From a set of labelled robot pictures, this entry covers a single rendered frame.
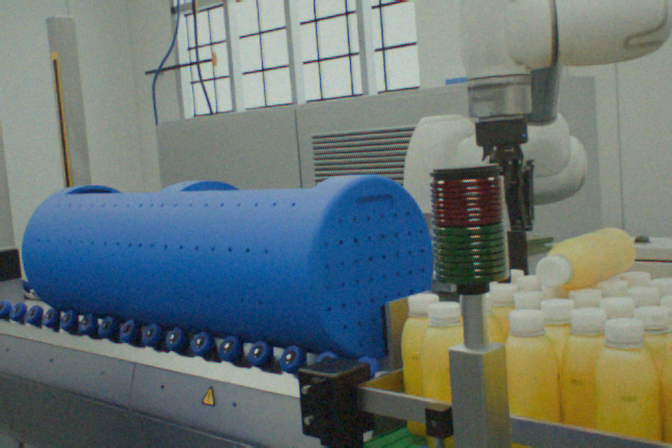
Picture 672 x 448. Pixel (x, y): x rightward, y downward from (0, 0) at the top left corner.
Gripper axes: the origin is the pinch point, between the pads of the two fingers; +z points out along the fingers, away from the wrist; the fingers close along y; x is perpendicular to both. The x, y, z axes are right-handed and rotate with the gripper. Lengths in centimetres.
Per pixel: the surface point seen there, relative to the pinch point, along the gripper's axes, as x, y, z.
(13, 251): -143, 7, 3
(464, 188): 28, 48, -14
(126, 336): -70, 22, 14
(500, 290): 6.4, 12.1, 2.3
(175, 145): -286, -148, -22
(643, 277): 19.3, -2.4, 2.3
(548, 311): 17.6, 18.9, 2.8
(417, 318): 0.2, 22.1, 4.5
